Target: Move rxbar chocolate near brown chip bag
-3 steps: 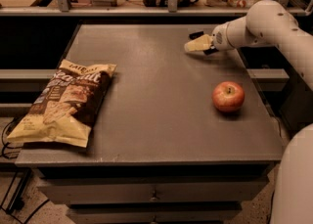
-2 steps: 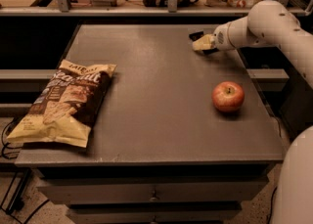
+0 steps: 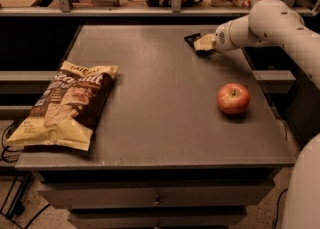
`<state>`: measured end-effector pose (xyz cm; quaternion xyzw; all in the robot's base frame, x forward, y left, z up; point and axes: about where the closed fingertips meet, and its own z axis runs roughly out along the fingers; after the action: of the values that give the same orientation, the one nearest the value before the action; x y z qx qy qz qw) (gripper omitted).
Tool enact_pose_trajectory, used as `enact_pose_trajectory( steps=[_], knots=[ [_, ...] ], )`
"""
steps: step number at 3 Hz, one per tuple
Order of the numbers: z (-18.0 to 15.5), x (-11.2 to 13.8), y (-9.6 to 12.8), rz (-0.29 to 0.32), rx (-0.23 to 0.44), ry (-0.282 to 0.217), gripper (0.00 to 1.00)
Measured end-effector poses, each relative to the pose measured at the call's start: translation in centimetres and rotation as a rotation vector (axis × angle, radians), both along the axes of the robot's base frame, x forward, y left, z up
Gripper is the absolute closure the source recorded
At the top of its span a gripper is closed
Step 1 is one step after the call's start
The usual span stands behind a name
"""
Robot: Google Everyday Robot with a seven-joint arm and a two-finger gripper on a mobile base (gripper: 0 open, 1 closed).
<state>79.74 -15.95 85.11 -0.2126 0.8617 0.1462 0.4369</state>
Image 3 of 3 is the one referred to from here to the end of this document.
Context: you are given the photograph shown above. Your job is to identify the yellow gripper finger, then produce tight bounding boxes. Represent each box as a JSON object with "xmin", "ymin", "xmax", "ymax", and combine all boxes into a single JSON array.
[{"xmin": 194, "ymin": 34, "xmax": 216, "ymax": 51}]

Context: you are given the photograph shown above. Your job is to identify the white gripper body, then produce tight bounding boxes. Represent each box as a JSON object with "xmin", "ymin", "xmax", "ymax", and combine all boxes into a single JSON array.
[{"xmin": 215, "ymin": 21, "xmax": 237, "ymax": 51}]

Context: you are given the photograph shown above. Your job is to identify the black rxbar chocolate bar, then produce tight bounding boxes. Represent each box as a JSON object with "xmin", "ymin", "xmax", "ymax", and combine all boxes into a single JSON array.
[{"xmin": 184, "ymin": 33, "xmax": 215, "ymax": 56}]

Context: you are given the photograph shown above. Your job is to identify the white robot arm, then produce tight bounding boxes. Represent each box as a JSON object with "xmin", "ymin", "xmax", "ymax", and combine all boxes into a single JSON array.
[{"xmin": 194, "ymin": 0, "xmax": 320, "ymax": 229}]

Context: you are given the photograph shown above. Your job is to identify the brown sea salt chip bag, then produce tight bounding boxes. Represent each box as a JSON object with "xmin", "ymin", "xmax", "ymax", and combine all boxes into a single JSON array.
[{"xmin": 8, "ymin": 61, "xmax": 119, "ymax": 151}]

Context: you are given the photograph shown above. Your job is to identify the red apple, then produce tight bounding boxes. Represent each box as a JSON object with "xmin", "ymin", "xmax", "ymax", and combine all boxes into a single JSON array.
[{"xmin": 216, "ymin": 83, "xmax": 250, "ymax": 115}]

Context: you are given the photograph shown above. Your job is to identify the grey drawer cabinet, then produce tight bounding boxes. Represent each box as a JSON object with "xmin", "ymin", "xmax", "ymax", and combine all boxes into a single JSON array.
[{"xmin": 14, "ymin": 23, "xmax": 298, "ymax": 229}]

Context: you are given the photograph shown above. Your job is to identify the upper drawer front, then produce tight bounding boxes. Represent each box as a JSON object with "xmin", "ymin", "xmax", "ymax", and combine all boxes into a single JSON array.
[{"xmin": 38, "ymin": 180, "xmax": 274, "ymax": 210}]

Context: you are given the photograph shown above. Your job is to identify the drawer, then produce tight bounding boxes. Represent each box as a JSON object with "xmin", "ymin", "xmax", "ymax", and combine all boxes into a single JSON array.
[
  {"xmin": 38, "ymin": 180, "xmax": 274, "ymax": 210},
  {"xmin": 68, "ymin": 206, "xmax": 246, "ymax": 229}
]

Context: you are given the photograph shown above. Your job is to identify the lower drawer front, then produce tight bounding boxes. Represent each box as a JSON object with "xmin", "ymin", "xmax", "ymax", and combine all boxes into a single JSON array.
[{"xmin": 68, "ymin": 206, "xmax": 246, "ymax": 229}]

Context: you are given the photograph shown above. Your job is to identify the black metal stand left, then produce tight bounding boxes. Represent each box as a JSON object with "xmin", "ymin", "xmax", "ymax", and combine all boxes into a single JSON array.
[{"xmin": 0, "ymin": 172, "xmax": 32, "ymax": 219}]

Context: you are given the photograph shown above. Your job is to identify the grey metal shelf rail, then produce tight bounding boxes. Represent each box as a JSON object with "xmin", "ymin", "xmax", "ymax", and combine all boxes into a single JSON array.
[{"xmin": 0, "ymin": 0, "xmax": 254, "ymax": 17}]

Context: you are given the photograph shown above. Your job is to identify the black floor cable right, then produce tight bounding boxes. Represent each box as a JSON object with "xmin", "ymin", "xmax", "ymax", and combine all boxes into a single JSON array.
[{"xmin": 271, "ymin": 187, "xmax": 289, "ymax": 229}]

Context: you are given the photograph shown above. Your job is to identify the black cable left floor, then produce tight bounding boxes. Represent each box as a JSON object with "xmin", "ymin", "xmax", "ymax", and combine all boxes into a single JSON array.
[{"xmin": 0, "ymin": 119, "xmax": 21, "ymax": 164}]

